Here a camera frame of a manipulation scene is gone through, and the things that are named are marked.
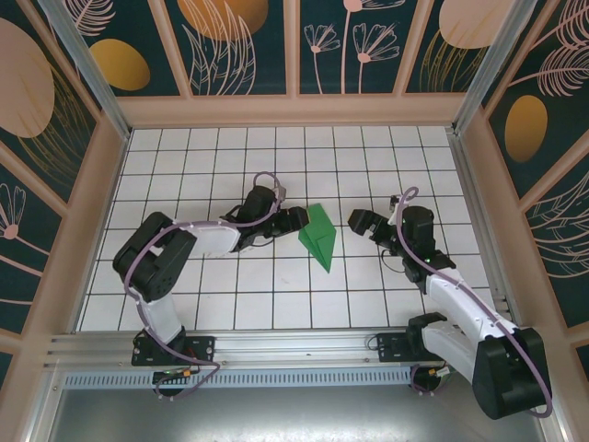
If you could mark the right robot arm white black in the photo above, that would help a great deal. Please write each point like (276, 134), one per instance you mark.
(506, 368)

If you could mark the white gridded table mat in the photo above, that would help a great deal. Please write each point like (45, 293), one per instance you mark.
(276, 294)

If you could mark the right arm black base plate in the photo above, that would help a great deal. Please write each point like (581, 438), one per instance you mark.
(391, 347)

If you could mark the grey metal sheet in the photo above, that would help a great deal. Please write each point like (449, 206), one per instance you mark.
(294, 414)

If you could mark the aluminium mounting rail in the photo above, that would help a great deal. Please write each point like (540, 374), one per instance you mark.
(294, 343)

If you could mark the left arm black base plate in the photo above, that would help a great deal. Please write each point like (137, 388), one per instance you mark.
(202, 350)

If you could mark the aluminium frame post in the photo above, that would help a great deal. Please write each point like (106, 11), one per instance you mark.
(490, 69)
(92, 78)

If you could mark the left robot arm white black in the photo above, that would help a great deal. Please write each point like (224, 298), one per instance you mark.
(152, 262)

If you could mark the green paper sheet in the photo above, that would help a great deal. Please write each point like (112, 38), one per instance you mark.
(319, 235)

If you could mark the aluminium side rail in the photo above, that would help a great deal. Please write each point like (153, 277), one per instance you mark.
(483, 230)

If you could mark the small circuit board with connector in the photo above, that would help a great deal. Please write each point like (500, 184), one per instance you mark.
(175, 374)
(439, 372)

